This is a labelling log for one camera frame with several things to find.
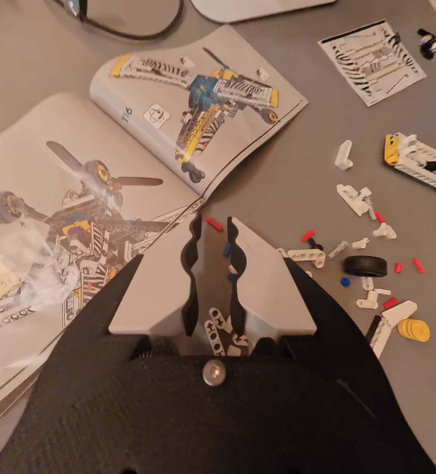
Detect black lego tyre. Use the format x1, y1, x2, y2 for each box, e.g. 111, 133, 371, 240
343, 256, 388, 278

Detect pile of dark lego parts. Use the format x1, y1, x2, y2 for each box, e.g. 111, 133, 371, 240
416, 28, 436, 61

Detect white display stand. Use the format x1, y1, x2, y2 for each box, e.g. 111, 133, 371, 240
190, 0, 337, 23

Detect lego instruction booklet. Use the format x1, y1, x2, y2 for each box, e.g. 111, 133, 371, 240
0, 24, 310, 426

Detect zebra striped sticker sheet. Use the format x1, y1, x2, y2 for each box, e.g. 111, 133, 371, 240
317, 20, 427, 108

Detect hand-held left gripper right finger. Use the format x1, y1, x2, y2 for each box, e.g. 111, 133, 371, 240
226, 217, 318, 340

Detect white angled lego beam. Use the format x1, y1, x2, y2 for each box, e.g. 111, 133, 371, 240
334, 139, 354, 171

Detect lego airplane model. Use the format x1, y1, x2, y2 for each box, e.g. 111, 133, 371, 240
384, 122, 436, 200

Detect yellow lego wheel hub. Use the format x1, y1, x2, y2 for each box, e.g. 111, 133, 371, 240
397, 318, 431, 342

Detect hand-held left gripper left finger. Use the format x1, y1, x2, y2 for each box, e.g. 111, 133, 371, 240
108, 213, 203, 337

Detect scattered small lego pieces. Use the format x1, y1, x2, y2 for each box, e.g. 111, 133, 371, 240
205, 207, 426, 360

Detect black power cable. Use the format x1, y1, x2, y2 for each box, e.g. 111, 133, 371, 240
53, 0, 184, 40

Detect white lego bracket piece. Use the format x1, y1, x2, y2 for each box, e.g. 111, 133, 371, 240
337, 184, 372, 217

